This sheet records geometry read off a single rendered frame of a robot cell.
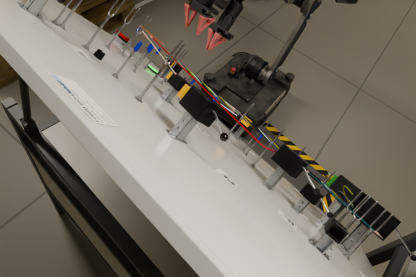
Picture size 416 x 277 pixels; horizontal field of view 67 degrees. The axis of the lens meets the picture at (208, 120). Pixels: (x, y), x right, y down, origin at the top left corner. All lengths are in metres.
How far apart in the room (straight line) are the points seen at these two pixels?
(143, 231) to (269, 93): 1.60
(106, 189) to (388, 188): 2.14
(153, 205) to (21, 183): 1.95
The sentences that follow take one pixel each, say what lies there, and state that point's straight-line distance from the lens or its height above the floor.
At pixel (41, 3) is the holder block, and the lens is 0.69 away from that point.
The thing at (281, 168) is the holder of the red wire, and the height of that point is 1.29.
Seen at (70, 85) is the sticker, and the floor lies 1.60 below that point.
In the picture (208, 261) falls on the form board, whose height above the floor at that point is 1.64.
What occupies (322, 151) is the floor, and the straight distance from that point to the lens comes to 2.64.
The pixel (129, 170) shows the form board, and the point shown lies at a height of 1.64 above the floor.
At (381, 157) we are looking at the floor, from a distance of 2.93.
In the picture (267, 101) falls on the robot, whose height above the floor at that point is 0.24.
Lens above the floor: 1.92
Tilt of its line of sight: 52 degrees down
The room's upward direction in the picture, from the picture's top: 17 degrees clockwise
